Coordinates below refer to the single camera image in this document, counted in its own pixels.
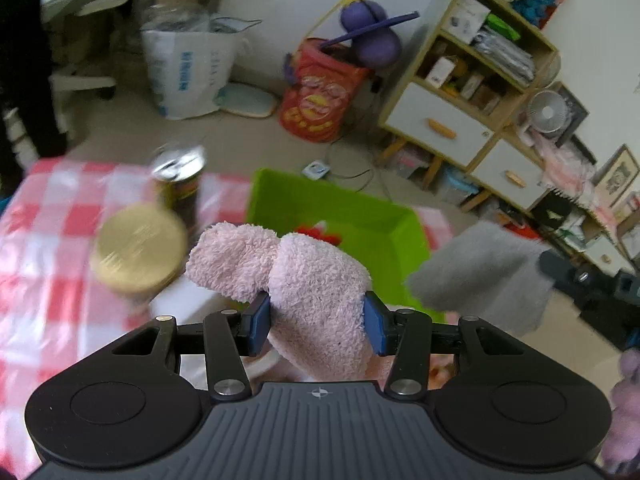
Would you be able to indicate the wooden picture frame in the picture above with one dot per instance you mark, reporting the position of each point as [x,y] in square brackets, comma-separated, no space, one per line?
[620,175]

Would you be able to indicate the narrow white drawer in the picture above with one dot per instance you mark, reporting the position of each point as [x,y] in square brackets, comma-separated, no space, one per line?
[520,165]

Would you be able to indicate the green plastic bin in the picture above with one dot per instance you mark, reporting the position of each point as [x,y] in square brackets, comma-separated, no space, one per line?
[350,215]

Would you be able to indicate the black yellow drink can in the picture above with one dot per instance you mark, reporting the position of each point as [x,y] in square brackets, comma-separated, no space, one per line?
[182,185]

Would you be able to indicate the small white blue device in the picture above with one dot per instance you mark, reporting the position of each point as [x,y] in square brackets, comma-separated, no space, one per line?
[315,170]

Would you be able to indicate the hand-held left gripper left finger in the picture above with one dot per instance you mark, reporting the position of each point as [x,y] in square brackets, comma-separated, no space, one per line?
[260,322]

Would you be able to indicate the red snack bucket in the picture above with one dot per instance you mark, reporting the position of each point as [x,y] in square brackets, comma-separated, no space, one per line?
[320,95]

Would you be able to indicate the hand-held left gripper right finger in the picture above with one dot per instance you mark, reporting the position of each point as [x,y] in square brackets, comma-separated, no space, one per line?
[375,325]

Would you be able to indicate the white printed box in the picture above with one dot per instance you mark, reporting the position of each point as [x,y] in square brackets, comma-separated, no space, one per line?
[465,17]

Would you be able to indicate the pink fluffy cloth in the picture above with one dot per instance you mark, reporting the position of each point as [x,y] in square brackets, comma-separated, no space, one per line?
[627,410]

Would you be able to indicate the wide white drawer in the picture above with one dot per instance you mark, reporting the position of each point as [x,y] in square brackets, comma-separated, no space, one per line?
[425,110]

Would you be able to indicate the white woven bag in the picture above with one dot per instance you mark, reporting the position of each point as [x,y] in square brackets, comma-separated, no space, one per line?
[185,70]

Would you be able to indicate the pink checkered tablecloth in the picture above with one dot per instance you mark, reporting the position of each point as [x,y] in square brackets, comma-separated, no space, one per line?
[55,260]

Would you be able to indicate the dark picture frame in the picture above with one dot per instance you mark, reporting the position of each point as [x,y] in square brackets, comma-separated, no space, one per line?
[577,110]

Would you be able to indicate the wooden shelf cabinet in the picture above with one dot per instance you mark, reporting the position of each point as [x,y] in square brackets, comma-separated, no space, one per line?
[510,125]

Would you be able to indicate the pink fluffy plush toy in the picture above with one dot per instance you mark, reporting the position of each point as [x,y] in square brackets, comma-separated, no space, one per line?
[315,290]

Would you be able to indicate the purple ringed bouncing ball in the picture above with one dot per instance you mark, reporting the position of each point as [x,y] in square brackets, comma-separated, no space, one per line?
[375,40]

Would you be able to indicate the small purple toy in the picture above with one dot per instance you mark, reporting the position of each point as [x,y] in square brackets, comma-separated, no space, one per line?
[291,67]

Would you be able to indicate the black box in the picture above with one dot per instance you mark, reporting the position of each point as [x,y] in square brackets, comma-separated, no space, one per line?
[552,212]

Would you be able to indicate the pink lace cloth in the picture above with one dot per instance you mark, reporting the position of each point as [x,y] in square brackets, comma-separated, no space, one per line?
[565,165]

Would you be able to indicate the green packet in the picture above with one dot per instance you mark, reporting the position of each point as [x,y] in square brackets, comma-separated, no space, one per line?
[502,26]

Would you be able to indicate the blue knitted item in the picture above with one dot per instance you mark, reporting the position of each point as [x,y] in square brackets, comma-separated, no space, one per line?
[535,2]

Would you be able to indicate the stack of magazines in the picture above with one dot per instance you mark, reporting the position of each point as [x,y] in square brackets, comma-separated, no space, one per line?
[507,57]

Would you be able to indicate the grey cloth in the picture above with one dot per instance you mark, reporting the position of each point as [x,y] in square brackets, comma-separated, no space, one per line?
[480,280]

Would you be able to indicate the clear plastic storage box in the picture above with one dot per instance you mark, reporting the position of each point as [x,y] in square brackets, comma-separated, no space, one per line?
[412,162]

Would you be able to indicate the pale blue bathroom scale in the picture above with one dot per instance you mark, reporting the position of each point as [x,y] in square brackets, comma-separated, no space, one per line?
[247,102]

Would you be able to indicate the stack of gold round lids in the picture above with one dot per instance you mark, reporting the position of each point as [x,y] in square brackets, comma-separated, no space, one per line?
[140,250]

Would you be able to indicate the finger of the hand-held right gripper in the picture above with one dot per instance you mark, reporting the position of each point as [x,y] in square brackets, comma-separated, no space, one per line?
[580,282]

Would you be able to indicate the white desk fan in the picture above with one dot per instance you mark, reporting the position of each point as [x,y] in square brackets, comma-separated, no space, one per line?
[547,112]

